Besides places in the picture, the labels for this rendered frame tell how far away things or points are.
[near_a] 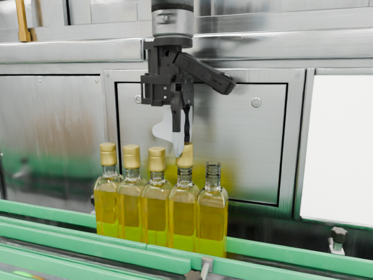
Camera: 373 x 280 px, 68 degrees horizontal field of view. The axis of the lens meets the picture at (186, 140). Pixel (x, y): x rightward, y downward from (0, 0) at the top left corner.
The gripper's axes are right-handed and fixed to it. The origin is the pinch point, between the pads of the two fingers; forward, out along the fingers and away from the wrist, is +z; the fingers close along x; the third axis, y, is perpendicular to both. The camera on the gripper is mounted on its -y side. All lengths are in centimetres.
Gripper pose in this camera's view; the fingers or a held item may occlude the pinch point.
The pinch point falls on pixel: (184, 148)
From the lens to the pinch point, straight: 53.7
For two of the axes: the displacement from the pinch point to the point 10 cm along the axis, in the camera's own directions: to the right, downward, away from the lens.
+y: -9.6, -0.6, 2.9
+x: -2.9, 2.1, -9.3
